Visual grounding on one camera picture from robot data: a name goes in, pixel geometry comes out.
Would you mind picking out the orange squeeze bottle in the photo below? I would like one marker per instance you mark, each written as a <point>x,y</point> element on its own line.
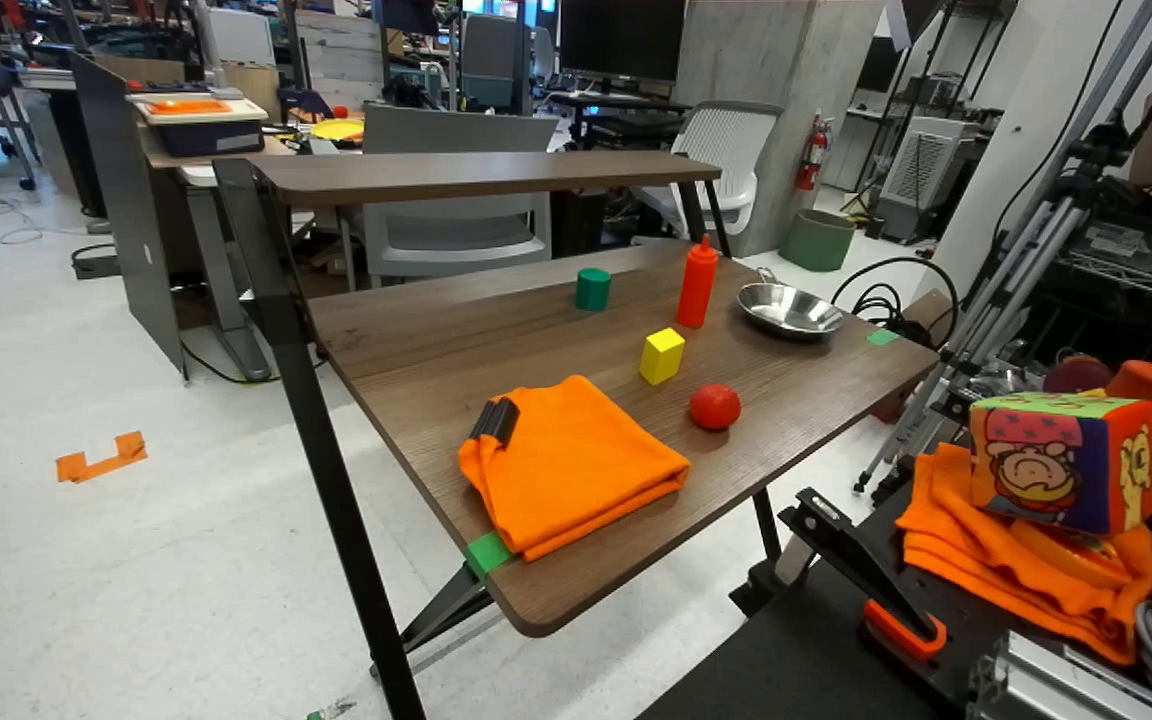
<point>699,286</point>

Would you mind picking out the silver metal pan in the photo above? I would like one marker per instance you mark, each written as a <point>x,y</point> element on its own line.
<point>789,309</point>

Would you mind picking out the yellow cube block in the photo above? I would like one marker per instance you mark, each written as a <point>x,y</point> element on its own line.
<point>660,356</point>

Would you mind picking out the small black flat object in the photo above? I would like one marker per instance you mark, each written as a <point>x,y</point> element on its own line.
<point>496,422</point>

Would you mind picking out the folded orange cloth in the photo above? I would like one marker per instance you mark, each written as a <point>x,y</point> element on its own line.
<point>578,472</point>

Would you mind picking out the grey chair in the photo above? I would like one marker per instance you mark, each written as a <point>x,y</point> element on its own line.
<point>457,221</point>

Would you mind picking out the green tape on table corner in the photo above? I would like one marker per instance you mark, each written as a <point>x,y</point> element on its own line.
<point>485,552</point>

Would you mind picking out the wooden table shelf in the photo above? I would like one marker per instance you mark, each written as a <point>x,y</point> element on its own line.
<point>471,172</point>

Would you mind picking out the white chair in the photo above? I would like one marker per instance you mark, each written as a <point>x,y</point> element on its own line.
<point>727,162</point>

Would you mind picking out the green bin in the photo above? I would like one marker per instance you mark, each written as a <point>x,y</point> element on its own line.
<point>817,242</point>

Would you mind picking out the green tape strip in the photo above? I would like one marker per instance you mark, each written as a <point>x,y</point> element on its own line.
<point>882,336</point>

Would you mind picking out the red fire extinguisher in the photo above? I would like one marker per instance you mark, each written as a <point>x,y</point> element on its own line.
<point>813,154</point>

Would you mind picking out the black monitor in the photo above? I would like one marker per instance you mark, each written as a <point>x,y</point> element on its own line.
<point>620,34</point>

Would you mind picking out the silver tripod legs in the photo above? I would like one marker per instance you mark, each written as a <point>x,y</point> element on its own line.
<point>1003,305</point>

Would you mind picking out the box with orange lid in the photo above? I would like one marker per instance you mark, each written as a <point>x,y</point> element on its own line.
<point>196,121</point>

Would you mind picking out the grey partition panel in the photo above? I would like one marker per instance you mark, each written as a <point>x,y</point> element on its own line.
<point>130,213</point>

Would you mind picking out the crumpled orange cloth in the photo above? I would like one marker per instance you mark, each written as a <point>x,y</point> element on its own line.
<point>1017,563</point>

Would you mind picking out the orange floor tape mark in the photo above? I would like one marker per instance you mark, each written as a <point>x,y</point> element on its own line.
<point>101,461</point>

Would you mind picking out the colourful plush cube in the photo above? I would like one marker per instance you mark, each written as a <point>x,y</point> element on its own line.
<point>1061,461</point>

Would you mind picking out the dark red plush ball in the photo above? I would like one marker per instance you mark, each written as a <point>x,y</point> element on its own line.
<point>1073,372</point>

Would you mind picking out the orange plush toy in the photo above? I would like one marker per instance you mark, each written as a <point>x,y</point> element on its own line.
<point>1140,381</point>

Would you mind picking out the black table frame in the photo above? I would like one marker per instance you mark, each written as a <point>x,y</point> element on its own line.
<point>322,441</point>

